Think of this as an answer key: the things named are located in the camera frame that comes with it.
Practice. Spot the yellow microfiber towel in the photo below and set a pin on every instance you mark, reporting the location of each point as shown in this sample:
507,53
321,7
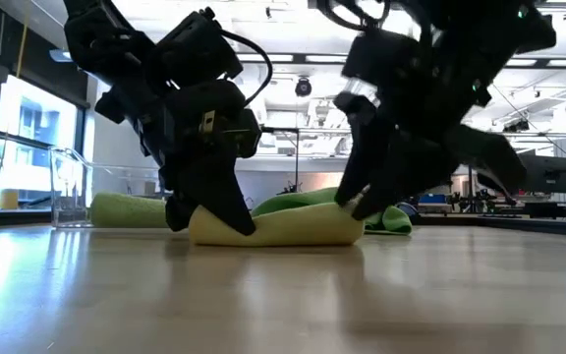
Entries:
288,228

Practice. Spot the bright green microfiber towel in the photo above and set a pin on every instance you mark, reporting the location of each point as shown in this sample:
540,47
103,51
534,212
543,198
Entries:
302,196

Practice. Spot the long ceiling light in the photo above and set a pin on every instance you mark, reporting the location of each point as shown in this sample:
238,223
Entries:
59,55

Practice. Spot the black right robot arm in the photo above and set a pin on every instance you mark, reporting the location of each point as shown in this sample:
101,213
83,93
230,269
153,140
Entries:
460,29

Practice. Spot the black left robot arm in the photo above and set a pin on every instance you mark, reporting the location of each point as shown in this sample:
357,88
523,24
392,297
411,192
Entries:
101,44

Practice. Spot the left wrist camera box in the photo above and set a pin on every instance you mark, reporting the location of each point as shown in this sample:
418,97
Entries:
239,133

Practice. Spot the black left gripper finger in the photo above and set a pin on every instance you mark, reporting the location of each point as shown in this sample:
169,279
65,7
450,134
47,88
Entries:
179,214
219,196

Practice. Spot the blue and white object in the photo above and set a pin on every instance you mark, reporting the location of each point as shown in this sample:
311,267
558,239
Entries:
408,209

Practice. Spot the large window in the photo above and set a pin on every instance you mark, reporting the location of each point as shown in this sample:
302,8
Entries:
32,142

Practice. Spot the black ceiling dome camera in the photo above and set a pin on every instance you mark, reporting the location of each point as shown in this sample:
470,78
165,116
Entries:
303,87

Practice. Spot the yellow bin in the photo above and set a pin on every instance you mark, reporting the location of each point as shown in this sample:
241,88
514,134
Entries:
9,199

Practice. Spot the pale green microfiber towel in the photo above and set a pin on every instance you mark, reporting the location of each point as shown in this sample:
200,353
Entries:
126,211

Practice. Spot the black aluminium table frame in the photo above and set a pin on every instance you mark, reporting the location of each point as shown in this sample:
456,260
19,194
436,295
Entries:
533,226

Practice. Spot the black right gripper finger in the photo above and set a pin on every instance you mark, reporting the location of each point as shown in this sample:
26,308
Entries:
406,177
361,152

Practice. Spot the blue bin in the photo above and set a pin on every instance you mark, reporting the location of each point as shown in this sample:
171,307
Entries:
433,198

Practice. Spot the black monitor on arm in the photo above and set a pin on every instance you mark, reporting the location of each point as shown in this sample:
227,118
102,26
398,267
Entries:
550,174

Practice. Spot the clear plastic basket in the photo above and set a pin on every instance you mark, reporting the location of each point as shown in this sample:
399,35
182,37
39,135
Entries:
69,187

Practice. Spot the black metal stand frame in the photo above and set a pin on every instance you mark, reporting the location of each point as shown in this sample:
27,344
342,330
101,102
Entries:
297,162

